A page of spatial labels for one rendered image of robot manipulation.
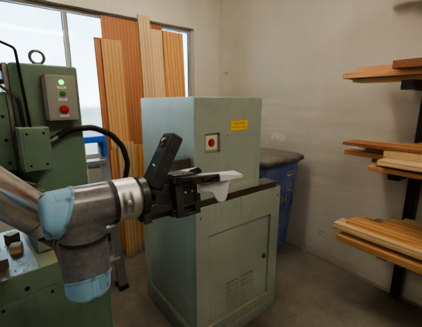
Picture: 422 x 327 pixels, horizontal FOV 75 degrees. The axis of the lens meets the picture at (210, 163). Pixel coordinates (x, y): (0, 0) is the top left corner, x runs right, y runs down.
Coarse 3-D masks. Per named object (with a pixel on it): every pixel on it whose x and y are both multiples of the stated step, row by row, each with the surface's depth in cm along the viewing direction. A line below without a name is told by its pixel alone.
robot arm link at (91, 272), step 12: (60, 252) 44; (72, 252) 43; (84, 252) 43; (96, 252) 44; (108, 252) 48; (60, 264) 46; (72, 264) 43; (84, 264) 44; (96, 264) 45; (108, 264) 48; (72, 276) 44; (84, 276) 44; (96, 276) 45; (108, 276) 48; (72, 288) 44; (84, 288) 44; (96, 288) 45; (108, 288) 48; (72, 300) 45; (84, 300) 45
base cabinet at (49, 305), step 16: (48, 288) 103; (16, 304) 96; (32, 304) 100; (48, 304) 104; (64, 304) 108; (80, 304) 112; (96, 304) 117; (0, 320) 94; (16, 320) 97; (32, 320) 101; (48, 320) 105; (64, 320) 109; (80, 320) 113; (96, 320) 118; (112, 320) 124
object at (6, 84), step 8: (0, 64) 96; (0, 72) 99; (8, 80) 96; (0, 88) 105; (8, 88) 97; (8, 96) 97; (8, 104) 98; (8, 112) 98; (16, 144) 101; (16, 152) 101; (16, 160) 102
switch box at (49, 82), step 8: (48, 80) 96; (56, 80) 98; (64, 80) 100; (72, 80) 101; (48, 88) 97; (56, 88) 98; (72, 88) 102; (48, 96) 97; (56, 96) 99; (72, 96) 102; (48, 104) 98; (56, 104) 99; (64, 104) 101; (72, 104) 103; (48, 112) 99; (56, 112) 100; (72, 112) 103; (56, 120) 100
